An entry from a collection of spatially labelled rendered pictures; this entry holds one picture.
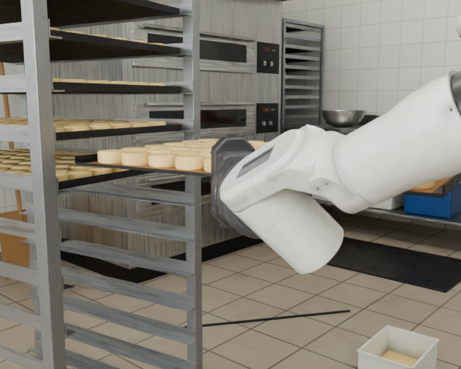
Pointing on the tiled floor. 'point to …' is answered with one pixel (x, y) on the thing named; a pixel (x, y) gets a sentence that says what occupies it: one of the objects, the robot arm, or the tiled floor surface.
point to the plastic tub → (398, 351)
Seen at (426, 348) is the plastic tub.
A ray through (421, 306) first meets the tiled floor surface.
